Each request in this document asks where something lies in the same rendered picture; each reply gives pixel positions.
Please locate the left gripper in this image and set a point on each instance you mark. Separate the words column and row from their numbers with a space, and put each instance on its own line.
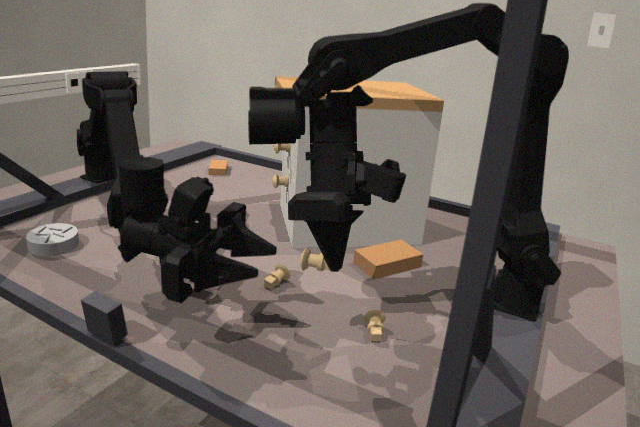
column 204, row 266

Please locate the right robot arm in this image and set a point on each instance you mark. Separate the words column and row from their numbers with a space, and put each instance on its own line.
column 277, row 116

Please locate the small grey chest of drawers with wooden top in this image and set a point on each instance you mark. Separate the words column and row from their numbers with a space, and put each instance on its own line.
column 401, row 124

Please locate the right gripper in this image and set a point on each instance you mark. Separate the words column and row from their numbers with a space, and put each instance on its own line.
column 325, row 204

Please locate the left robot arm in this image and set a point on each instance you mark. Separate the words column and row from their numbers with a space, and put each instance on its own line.
column 141, row 178

